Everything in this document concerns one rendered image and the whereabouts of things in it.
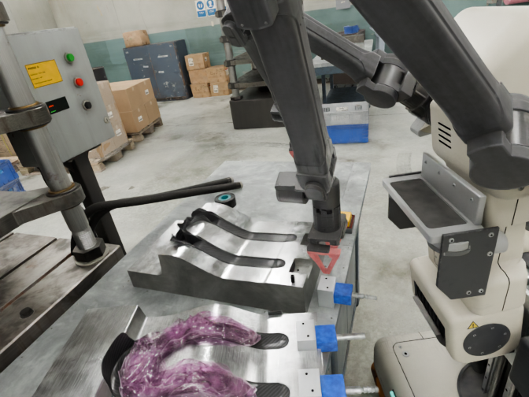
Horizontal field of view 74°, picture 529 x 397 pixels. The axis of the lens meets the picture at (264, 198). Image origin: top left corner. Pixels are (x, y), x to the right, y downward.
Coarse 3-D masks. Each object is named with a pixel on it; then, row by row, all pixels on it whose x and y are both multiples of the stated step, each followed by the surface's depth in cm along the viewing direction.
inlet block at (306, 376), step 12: (300, 372) 60; (312, 372) 60; (300, 384) 58; (312, 384) 58; (324, 384) 59; (336, 384) 59; (300, 396) 57; (312, 396) 56; (324, 396) 57; (336, 396) 57
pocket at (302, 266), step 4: (296, 260) 87; (300, 260) 86; (304, 260) 86; (308, 260) 85; (292, 264) 85; (296, 264) 87; (300, 264) 87; (304, 264) 86; (308, 264) 86; (312, 264) 85; (292, 268) 85; (296, 268) 87; (300, 268) 87; (304, 268) 87; (308, 268) 86; (288, 272) 82; (292, 272) 85; (296, 272) 86; (300, 272) 86; (304, 272) 85; (308, 272) 83; (308, 276) 82
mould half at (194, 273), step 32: (192, 224) 98; (256, 224) 103; (288, 224) 100; (160, 256) 88; (192, 256) 87; (256, 256) 90; (288, 256) 87; (320, 256) 94; (160, 288) 95; (192, 288) 90; (224, 288) 86; (256, 288) 82; (288, 288) 79
